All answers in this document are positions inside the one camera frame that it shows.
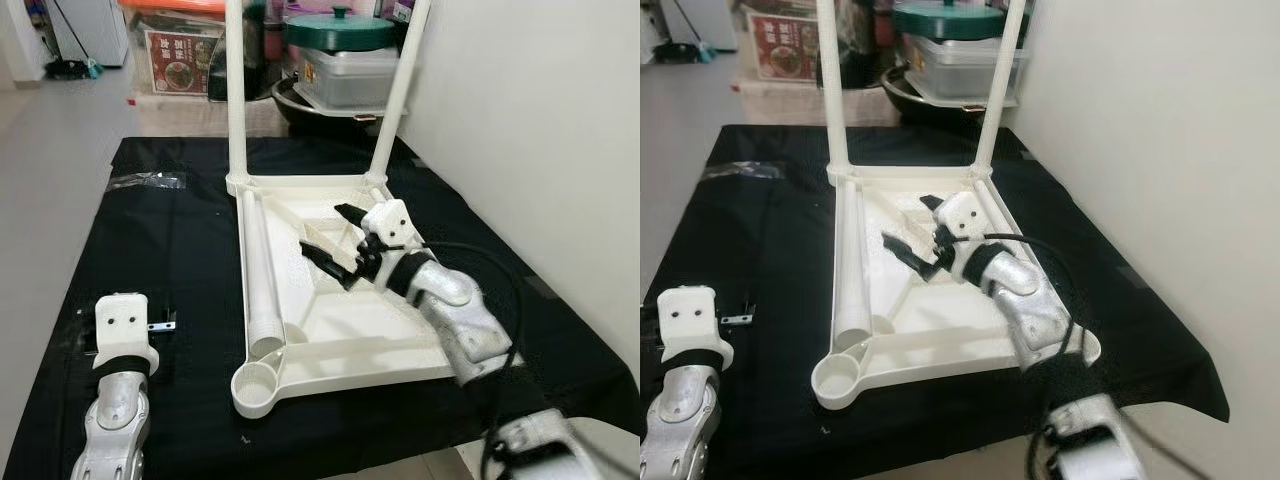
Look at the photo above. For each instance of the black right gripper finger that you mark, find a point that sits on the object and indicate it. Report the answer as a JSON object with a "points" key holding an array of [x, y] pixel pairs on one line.
{"points": [[935, 204], [912, 258], [330, 265], [350, 214]]}

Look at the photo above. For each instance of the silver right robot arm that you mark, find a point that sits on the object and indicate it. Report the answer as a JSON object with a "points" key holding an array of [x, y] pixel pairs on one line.
{"points": [[460, 310], [1035, 300]]}

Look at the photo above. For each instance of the white plastic children table top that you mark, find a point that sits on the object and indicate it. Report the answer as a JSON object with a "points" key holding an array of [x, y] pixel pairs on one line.
{"points": [[340, 340], [930, 330]]}

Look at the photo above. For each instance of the black tablecloth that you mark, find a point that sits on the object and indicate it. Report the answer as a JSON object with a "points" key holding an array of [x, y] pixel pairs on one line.
{"points": [[150, 250], [760, 250]]}

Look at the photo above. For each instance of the black wok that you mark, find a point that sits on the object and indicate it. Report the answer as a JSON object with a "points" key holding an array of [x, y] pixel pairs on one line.
{"points": [[300, 115], [905, 105]]}

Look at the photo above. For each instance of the clear plastic storage box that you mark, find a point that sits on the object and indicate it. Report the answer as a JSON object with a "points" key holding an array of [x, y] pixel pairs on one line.
{"points": [[955, 68], [350, 78]]}

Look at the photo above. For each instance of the black bag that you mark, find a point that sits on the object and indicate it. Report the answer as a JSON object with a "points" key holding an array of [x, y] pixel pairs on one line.
{"points": [[862, 50], [258, 55]]}

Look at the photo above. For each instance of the pink checkered tablecloth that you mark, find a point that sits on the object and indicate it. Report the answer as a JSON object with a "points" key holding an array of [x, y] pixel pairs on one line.
{"points": [[190, 115], [790, 102]]}

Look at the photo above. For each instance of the dark green pot lid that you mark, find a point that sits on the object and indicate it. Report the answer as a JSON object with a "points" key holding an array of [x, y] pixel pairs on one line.
{"points": [[950, 22], [340, 32]]}

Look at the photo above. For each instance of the red printed cardboard box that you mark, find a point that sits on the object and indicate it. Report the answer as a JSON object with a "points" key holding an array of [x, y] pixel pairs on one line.
{"points": [[180, 62], [782, 48]]}

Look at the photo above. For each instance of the orange lidded storage bin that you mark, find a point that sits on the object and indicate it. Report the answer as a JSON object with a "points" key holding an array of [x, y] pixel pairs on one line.
{"points": [[170, 8]]}

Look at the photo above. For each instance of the white appliance cabinet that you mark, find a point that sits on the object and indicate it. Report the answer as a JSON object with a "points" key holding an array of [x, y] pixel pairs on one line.
{"points": [[95, 30], [675, 20]]}

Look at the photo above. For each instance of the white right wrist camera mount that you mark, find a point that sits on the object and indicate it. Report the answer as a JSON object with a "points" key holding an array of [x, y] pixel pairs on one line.
{"points": [[390, 220], [965, 212]]}

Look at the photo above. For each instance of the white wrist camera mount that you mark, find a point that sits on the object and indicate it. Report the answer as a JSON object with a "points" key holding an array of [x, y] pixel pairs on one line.
{"points": [[690, 315], [125, 325], [965, 212], [390, 220]]}

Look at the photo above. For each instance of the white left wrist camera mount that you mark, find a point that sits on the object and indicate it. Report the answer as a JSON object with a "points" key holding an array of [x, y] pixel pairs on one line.
{"points": [[690, 315], [125, 325]]}

